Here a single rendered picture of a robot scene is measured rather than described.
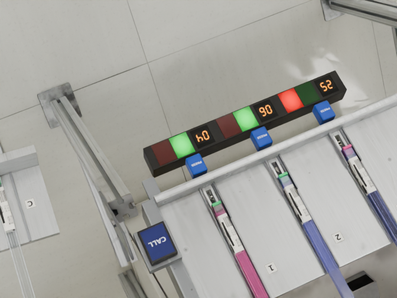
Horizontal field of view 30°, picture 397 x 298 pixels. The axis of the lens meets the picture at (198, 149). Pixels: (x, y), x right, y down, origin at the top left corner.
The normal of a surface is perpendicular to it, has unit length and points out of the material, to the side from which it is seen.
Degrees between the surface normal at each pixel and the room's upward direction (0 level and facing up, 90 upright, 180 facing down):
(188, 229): 45
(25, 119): 0
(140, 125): 0
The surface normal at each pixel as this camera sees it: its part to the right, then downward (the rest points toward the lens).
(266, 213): 0.04, -0.39
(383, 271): 0.32, 0.31
